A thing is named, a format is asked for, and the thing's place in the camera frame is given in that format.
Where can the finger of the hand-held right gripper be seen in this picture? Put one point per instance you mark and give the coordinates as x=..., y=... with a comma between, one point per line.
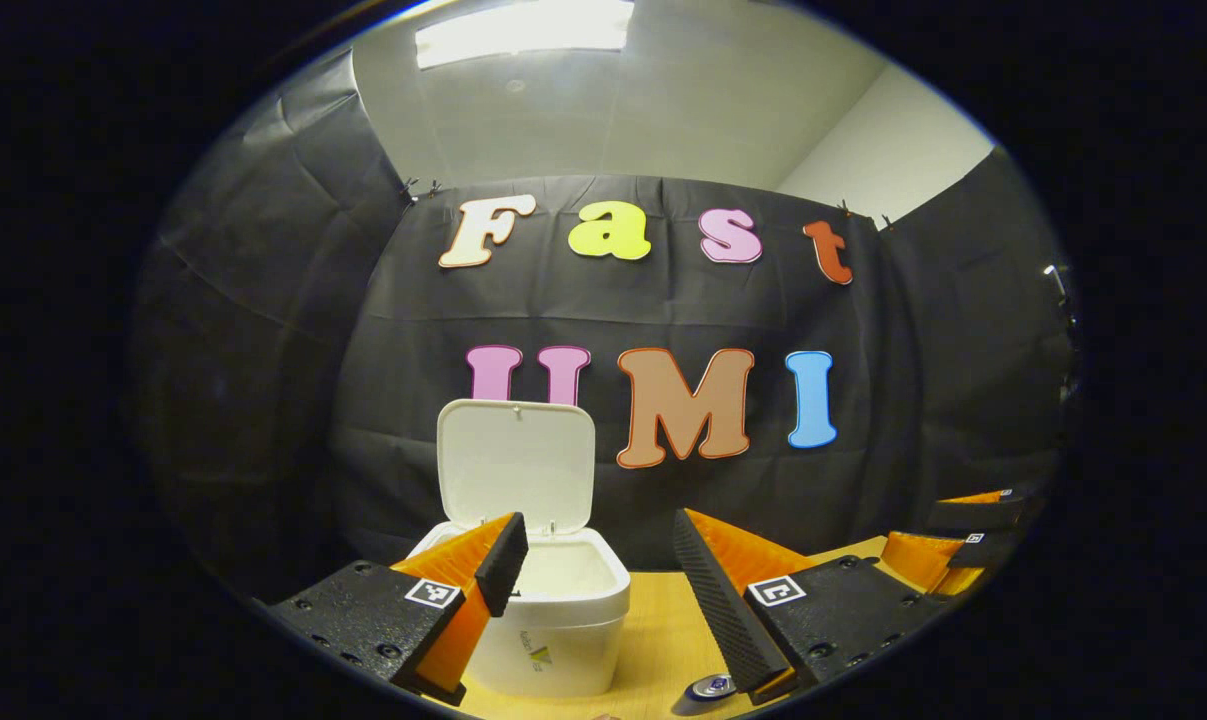
x=973, y=515
x=983, y=552

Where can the white desktop garbage bin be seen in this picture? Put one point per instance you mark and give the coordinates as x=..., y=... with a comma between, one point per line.
x=518, y=460

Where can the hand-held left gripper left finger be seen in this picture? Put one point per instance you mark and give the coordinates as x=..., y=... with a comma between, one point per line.
x=503, y=560

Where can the ceiling light panel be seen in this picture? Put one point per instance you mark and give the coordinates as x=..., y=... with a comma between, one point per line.
x=523, y=30

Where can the silver pop can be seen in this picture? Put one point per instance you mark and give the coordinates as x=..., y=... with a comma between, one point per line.
x=711, y=687

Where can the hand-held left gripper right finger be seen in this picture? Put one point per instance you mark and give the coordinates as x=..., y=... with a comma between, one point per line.
x=728, y=620

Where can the wooden desktop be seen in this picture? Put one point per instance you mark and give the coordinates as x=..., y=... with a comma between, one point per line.
x=663, y=620

